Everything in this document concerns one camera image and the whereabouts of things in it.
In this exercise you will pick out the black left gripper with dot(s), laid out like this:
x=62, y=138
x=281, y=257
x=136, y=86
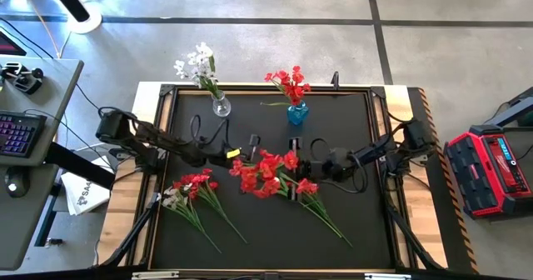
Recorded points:
x=216, y=159

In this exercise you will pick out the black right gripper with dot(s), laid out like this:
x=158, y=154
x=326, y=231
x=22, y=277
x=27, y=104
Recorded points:
x=316, y=169

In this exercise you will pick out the red flower stem thin fronds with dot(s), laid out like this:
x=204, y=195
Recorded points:
x=200, y=178
x=307, y=186

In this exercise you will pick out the small red flower stem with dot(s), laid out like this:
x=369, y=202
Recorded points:
x=293, y=90

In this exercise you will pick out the white blossom flower stem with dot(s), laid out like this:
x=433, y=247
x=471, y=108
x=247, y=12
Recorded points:
x=202, y=65

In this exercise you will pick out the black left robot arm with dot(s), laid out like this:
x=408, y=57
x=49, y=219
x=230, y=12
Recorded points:
x=166, y=140

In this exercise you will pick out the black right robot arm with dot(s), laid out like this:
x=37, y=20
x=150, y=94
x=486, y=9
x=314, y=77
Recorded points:
x=375, y=151

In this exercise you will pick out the clear glass vase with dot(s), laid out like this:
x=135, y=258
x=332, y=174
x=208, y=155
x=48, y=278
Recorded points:
x=221, y=107

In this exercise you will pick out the blue glass vase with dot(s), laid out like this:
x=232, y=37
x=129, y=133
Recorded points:
x=297, y=114

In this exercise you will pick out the small black hook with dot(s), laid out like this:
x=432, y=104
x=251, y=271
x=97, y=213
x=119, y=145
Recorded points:
x=335, y=80

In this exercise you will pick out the white flower stem thin fronds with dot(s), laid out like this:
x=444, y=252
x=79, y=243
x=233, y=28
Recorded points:
x=170, y=201

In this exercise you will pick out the black diagonal strut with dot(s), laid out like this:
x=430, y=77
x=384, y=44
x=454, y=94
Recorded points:
x=133, y=234
x=410, y=238

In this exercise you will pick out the black desk support bar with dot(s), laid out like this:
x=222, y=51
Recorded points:
x=79, y=165

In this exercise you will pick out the red and black toolbox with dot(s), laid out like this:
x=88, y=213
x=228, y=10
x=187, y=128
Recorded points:
x=479, y=176

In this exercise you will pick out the black yellow hazard strip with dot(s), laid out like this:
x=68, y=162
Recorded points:
x=466, y=238

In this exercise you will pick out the small black floor item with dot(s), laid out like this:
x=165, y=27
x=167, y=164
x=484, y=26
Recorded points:
x=54, y=242

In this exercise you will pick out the dark metal stand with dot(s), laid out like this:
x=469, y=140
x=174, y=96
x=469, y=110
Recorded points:
x=512, y=109

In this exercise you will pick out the black backlit keyboard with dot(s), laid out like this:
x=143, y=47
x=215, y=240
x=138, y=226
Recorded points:
x=18, y=134

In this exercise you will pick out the black handheld device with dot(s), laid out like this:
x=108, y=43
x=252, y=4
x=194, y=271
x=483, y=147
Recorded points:
x=25, y=80

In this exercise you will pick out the black computer mouse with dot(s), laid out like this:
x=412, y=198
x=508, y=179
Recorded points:
x=16, y=182

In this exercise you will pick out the grey desk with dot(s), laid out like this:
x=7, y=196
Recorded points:
x=25, y=230

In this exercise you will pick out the dark screen corner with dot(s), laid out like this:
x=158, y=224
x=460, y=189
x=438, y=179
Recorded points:
x=8, y=46

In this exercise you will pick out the silver metal bracket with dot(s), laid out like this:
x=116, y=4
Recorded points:
x=387, y=276
x=154, y=275

